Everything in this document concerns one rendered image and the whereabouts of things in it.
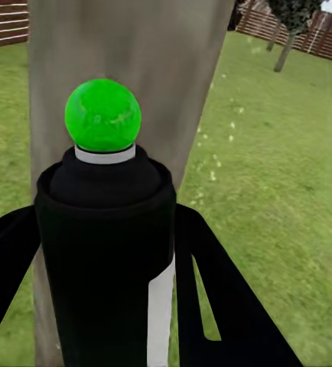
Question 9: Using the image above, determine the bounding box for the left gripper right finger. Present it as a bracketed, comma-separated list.
[174, 204, 303, 367]

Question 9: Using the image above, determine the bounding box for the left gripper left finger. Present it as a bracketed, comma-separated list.
[0, 205, 41, 323]

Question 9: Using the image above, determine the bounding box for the pesticide atomizer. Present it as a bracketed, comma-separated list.
[33, 77, 177, 367]

